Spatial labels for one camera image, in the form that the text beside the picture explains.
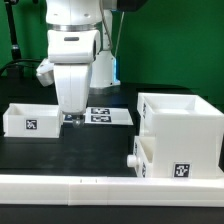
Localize fiducial marker sheet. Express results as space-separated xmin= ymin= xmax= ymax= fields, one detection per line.
xmin=63 ymin=106 xmax=135 ymax=127

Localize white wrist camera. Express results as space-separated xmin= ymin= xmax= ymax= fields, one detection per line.
xmin=36 ymin=58 xmax=54 ymax=87

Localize white drawer cabinet frame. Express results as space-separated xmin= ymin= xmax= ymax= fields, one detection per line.
xmin=137 ymin=93 xmax=224 ymax=179

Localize white L-shaped fence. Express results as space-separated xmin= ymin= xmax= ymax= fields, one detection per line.
xmin=0 ymin=169 xmax=224 ymax=208

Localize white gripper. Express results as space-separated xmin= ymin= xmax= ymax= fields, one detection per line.
xmin=48 ymin=30 xmax=101 ymax=128

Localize black stand pole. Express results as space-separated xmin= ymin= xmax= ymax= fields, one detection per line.
xmin=3 ymin=0 xmax=25 ymax=80

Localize white drawer box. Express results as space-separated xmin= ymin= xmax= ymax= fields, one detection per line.
xmin=127 ymin=136 xmax=155 ymax=178
xmin=3 ymin=103 xmax=63 ymax=138

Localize white drawer box rear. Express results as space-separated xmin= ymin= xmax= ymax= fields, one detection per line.
xmin=3 ymin=103 xmax=63 ymax=138

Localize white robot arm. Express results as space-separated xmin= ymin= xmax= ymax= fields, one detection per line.
xmin=46 ymin=0 xmax=148 ymax=126

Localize white drawer box front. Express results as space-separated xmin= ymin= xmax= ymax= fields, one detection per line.
xmin=127 ymin=136 xmax=155 ymax=178

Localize black cables with connectors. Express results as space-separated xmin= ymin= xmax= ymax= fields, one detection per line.
xmin=0 ymin=58 xmax=49 ymax=76

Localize grey camera cable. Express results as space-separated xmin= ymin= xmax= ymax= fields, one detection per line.
xmin=99 ymin=0 xmax=126 ymax=58

